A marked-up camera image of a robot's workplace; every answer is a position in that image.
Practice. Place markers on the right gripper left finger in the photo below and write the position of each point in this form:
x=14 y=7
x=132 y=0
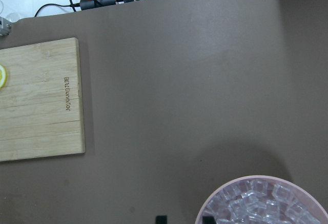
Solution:
x=161 y=219

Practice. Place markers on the bamboo cutting board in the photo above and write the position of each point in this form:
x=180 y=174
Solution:
x=41 y=101

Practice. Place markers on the pink bowl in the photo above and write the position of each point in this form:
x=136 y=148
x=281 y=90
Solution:
x=205 y=208

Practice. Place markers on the pile of ice cubes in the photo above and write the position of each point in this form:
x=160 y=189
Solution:
x=258 y=203

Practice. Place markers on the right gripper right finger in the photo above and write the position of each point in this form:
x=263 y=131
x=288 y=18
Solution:
x=208 y=220

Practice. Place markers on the far lemon slice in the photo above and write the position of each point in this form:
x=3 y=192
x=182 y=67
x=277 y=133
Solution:
x=3 y=76

